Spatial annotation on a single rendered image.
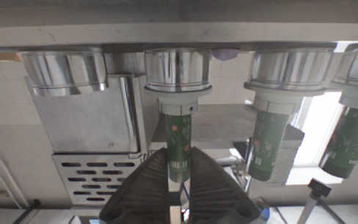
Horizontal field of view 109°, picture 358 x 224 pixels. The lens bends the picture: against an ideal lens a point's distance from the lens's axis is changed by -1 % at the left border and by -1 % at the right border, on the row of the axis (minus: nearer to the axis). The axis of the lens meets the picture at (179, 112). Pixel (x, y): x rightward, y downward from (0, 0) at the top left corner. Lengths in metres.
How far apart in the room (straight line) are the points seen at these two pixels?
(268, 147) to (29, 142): 2.91
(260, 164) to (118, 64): 0.24
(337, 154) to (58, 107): 0.41
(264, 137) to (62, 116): 0.30
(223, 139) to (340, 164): 0.16
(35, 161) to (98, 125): 2.87
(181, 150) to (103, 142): 0.16
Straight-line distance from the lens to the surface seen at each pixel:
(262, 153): 0.19
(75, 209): 0.41
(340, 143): 0.26
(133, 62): 0.23
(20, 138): 2.99
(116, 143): 0.26
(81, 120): 0.27
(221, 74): 1.71
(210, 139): 0.29
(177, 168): 0.18
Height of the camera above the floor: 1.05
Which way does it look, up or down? 20 degrees up
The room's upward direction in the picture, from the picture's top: 179 degrees clockwise
